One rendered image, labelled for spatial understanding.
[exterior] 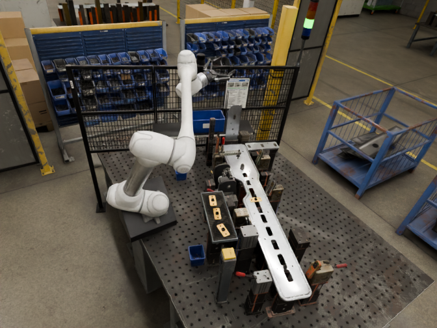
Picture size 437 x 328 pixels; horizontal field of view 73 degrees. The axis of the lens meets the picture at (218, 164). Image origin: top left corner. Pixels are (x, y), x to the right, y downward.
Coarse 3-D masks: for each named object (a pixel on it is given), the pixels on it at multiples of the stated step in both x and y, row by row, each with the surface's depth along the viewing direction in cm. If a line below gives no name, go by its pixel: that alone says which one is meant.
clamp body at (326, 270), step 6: (324, 264) 164; (318, 270) 164; (324, 270) 161; (330, 270) 161; (306, 276) 173; (318, 276) 161; (324, 276) 163; (330, 276) 165; (312, 282) 165; (318, 282) 167; (324, 282) 168; (312, 288) 171; (318, 288) 178; (312, 294) 175; (318, 294) 177; (300, 300) 181; (306, 300) 179; (312, 300) 181
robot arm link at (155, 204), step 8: (152, 192) 193; (160, 192) 194; (144, 200) 189; (152, 200) 187; (160, 200) 189; (168, 200) 195; (144, 208) 189; (152, 208) 187; (160, 208) 188; (152, 216) 198
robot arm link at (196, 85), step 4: (180, 80) 181; (192, 80) 177; (196, 80) 180; (180, 84) 180; (192, 84) 179; (196, 84) 181; (200, 84) 185; (176, 88) 181; (180, 88) 179; (192, 88) 181; (196, 88) 183; (200, 88) 187; (176, 92) 184; (180, 92) 180; (192, 92) 183; (196, 92) 187; (180, 96) 183
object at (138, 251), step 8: (136, 248) 234; (136, 256) 247; (144, 256) 218; (136, 264) 260; (144, 264) 224; (144, 272) 231; (152, 272) 236; (144, 280) 244; (152, 280) 243; (144, 288) 252; (152, 288) 250
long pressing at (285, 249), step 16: (240, 144) 257; (240, 160) 240; (240, 176) 224; (256, 176) 226; (256, 192) 213; (256, 208) 200; (256, 224) 190; (272, 224) 191; (272, 256) 172; (288, 256) 173; (272, 272) 164; (288, 288) 157; (304, 288) 158
